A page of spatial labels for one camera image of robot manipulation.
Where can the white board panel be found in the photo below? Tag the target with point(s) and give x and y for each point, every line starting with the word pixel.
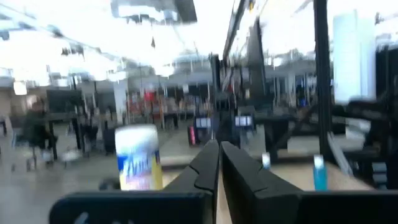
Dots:
pixel 353 59

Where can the small teal bottle white cap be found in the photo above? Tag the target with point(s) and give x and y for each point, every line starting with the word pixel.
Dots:
pixel 320 177
pixel 266 160

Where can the person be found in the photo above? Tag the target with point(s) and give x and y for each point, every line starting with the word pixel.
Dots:
pixel 37 124

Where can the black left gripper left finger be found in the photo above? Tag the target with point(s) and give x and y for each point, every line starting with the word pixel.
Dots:
pixel 202 168

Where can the yellow wipes canister white lid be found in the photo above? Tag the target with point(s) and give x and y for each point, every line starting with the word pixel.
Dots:
pixel 138 155

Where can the white room pillar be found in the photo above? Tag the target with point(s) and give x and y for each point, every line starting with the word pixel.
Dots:
pixel 120 102

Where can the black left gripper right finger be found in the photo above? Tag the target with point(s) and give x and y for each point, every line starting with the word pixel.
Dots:
pixel 245 183

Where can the black background table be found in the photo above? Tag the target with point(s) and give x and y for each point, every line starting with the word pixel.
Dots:
pixel 59 116

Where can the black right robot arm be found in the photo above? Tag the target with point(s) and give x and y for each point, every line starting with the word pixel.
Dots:
pixel 367 109

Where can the black aluminium table frame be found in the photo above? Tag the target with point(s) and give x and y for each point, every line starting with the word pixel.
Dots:
pixel 321 77

